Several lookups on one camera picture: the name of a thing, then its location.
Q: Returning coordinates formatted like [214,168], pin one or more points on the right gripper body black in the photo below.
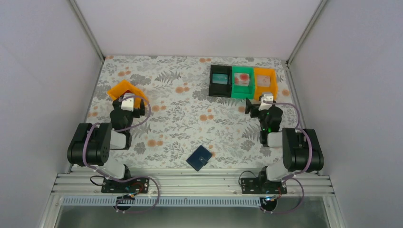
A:
[254,109]

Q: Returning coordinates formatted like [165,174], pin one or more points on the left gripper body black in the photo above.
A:
[136,110]

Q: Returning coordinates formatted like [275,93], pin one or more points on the blue leather card holder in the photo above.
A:
[199,158]

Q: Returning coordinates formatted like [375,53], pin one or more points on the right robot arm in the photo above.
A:
[301,151]

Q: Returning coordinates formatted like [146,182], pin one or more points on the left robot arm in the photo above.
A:
[91,144]

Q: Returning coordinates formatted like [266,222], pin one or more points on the pale card stack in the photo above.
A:
[263,81]

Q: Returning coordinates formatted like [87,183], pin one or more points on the white red card stack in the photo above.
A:
[241,79]

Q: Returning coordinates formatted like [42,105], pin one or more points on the teal card stack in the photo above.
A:
[219,78]

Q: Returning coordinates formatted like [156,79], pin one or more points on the orange bin right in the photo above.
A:
[273,86]

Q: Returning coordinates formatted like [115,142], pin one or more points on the orange bin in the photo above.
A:
[273,86]
[126,87]

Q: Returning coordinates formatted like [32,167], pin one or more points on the orange bin left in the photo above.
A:
[126,87]

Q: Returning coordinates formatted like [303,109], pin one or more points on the green bin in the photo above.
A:
[242,92]

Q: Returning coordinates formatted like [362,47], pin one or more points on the black bin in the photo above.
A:
[219,90]

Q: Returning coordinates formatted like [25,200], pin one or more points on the floral table mat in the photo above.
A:
[184,116]

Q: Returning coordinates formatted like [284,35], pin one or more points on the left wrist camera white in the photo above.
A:
[127,104]

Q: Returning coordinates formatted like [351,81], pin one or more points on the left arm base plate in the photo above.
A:
[135,186]

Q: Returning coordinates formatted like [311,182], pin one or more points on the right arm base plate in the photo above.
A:
[255,186]

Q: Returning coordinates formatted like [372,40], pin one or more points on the aluminium mounting rail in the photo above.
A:
[188,182]

